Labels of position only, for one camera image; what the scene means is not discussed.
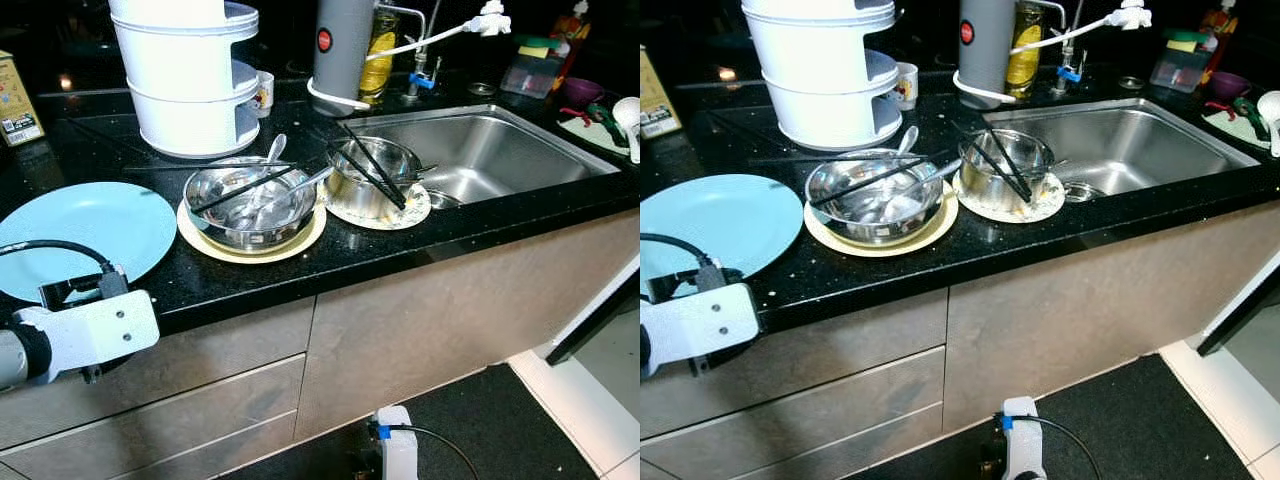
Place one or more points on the small steel pot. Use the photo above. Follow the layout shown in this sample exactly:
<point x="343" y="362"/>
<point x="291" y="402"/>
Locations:
<point x="350" y="195"/>
<point x="985" y="190"/>

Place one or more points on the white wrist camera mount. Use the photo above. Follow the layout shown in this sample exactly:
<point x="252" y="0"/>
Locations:
<point x="398" y="450"/>
<point x="90" y="330"/>
<point x="1022" y="440"/>
<point x="700" y="325"/>

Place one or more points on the clear plastic container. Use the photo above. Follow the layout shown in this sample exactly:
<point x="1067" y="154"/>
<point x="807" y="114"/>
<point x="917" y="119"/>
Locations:
<point x="525" y="75"/>
<point x="1175" y="70"/>

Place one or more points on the white printed mug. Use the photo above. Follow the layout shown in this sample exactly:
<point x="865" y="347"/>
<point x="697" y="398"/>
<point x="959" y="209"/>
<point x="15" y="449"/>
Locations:
<point x="906" y="87"/>
<point x="264" y="95"/>

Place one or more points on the yellow green sponge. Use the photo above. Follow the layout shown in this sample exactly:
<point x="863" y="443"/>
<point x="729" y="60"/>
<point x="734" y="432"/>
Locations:
<point x="535" y="50"/>
<point x="1185" y="44"/>

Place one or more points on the white patterned plate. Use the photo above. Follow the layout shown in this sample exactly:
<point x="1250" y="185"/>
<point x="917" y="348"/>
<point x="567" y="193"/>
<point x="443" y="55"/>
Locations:
<point x="410" y="215"/>
<point x="1045" y="208"/>

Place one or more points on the purple cup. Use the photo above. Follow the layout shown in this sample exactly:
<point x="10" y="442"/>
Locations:
<point x="1228" y="85"/>
<point x="580" y="92"/>

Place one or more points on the grey cabinet door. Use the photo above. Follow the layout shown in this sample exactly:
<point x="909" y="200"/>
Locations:
<point x="1100" y="310"/>
<point x="450" y="320"/>

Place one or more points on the black cabinet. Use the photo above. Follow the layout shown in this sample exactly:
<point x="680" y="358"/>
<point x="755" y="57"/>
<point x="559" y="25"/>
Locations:
<point x="590" y="322"/>
<point x="1240" y="310"/>

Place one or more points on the white tiered steamer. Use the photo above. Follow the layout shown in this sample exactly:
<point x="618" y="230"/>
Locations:
<point x="180" y="90"/>
<point x="815" y="90"/>

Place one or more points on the small round steel lid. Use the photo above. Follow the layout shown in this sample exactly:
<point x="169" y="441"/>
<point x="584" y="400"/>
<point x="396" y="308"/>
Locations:
<point x="481" y="89"/>
<point x="1132" y="83"/>

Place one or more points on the pale green cloth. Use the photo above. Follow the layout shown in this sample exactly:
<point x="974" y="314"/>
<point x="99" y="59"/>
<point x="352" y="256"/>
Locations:
<point x="585" y="128"/>
<point x="1225" y="122"/>

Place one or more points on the stainless steel sink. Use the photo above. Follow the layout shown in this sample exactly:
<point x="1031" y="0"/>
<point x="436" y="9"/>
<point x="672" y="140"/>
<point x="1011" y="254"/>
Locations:
<point x="1140" y="145"/>
<point x="500" y="150"/>

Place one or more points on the yellow oil bottle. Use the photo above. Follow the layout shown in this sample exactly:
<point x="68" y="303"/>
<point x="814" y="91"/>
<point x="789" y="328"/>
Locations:
<point x="1025" y="60"/>
<point x="378" y="65"/>

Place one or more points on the grey cylinder water filter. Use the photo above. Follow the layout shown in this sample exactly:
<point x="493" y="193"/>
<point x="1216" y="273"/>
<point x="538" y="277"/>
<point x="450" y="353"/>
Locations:
<point x="985" y="55"/>
<point x="340" y="60"/>

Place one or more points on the white rice spoon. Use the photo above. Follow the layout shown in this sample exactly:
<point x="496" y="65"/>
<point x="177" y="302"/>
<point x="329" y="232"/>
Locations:
<point x="1270" y="105"/>
<point x="627" y="112"/>

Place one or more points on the steel spoon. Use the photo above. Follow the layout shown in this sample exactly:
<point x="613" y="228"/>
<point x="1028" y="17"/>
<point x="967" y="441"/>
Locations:
<point x="310" y="180"/>
<point x="909" y="138"/>
<point x="277" y="145"/>
<point x="940" y="172"/>

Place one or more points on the red bottle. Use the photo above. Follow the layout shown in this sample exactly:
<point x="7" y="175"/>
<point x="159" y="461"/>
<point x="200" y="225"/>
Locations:
<point x="572" y="30"/>
<point x="1222" y="25"/>

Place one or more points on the large steel bowl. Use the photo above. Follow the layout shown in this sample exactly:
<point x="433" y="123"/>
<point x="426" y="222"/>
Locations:
<point x="250" y="235"/>
<point x="870" y="228"/>

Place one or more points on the steel sink drain strainer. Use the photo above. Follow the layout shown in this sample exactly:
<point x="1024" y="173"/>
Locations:
<point x="1083" y="192"/>
<point x="443" y="199"/>

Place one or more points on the steel tap with blue clip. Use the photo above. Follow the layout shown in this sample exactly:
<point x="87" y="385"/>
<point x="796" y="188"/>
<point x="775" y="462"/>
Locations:
<point x="420" y="80"/>
<point x="1068" y="73"/>

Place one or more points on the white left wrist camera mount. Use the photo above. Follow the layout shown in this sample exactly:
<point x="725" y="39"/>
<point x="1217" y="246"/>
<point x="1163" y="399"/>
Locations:
<point x="90" y="330"/>
<point x="700" y="325"/>

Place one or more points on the cream yellow plate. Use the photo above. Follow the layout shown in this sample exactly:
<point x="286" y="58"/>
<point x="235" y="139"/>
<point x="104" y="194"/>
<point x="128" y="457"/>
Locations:
<point x="880" y="250"/>
<point x="250" y="257"/>

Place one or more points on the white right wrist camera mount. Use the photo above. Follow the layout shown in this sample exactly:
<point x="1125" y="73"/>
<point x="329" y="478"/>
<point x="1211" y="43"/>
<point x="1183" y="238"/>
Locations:
<point x="1022" y="440"/>
<point x="398" y="450"/>

